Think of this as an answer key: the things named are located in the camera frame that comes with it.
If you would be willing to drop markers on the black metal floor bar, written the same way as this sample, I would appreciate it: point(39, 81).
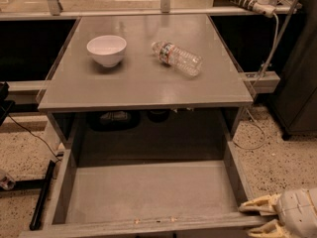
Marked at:
point(37, 215)

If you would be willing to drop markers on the white power strip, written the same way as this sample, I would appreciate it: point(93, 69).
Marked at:
point(261, 7)

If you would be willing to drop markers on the clear plastic water bottle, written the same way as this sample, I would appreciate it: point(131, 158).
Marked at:
point(182, 60)

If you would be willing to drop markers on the dark cabinet at right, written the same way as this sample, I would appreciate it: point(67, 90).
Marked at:
point(294, 103)

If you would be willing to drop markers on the white ceramic bowl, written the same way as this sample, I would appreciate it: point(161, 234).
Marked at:
point(108, 50)

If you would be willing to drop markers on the grey top drawer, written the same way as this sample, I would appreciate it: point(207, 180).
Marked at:
point(176, 179)

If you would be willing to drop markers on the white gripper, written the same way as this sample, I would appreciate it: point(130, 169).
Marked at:
point(294, 209)

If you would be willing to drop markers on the grey drawer cabinet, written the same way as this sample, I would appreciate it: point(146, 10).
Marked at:
point(140, 81)

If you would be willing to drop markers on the black device at left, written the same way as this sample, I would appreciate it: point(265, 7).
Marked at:
point(5, 105)

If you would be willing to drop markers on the metal frame rail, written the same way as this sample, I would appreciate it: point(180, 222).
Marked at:
point(31, 92)

